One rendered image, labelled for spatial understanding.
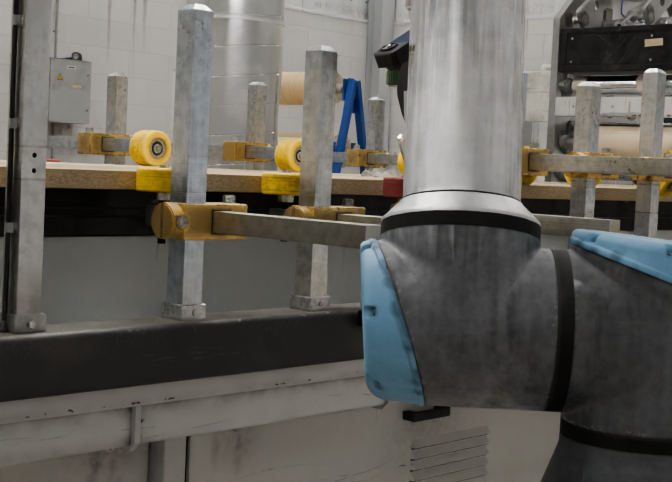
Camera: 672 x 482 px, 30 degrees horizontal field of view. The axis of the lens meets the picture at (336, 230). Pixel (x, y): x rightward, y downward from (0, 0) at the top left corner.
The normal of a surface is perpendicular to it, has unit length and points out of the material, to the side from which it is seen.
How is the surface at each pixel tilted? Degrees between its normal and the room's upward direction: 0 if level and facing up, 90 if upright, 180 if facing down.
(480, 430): 52
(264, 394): 90
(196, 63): 90
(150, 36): 90
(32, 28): 90
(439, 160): 78
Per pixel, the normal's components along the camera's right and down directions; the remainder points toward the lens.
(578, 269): 0.05, -0.77
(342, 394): 0.72, 0.07
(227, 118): 0.01, 0.05
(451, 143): -0.28, -0.18
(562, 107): -0.69, 0.00
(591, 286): 0.03, -0.58
